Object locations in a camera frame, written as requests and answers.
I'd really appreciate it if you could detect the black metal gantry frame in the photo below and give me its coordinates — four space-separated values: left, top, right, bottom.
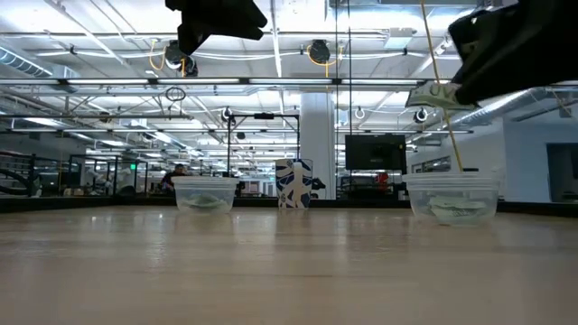
227 112 302 200

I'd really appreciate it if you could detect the person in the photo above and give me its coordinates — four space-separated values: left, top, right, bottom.
158 162 189 195

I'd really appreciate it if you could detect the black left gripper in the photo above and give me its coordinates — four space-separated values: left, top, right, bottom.
164 0 269 57

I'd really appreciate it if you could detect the blue white patterned mug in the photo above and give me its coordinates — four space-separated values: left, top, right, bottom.
274 158 314 209

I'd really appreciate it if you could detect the clear plastic bin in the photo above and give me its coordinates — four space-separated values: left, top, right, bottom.
401 172 502 228
170 175 240 215

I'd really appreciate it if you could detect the black monitor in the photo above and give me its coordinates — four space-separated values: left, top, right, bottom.
344 134 408 172

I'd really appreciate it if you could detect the yellow hanging cable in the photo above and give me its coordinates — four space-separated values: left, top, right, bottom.
419 0 465 174

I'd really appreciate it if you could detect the black ceiling cable reel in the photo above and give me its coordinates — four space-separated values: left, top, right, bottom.
163 39 200 78
306 39 333 66

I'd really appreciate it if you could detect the white square pillar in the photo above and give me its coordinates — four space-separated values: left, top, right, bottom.
299 92 338 200

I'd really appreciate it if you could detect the thin black hanging cable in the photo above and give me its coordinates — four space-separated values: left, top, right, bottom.
334 0 340 200
347 0 352 136

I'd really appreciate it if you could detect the black coiled cable loop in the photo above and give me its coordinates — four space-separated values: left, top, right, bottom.
164 86 187 103

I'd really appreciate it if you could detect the long ceiling light strip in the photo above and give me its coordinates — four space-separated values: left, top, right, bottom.
146 77 424 87

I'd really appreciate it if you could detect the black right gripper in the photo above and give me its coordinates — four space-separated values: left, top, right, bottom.
448 0 578 107

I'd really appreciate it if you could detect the black metal railing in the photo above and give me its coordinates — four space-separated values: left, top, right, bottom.
0 151 83 198

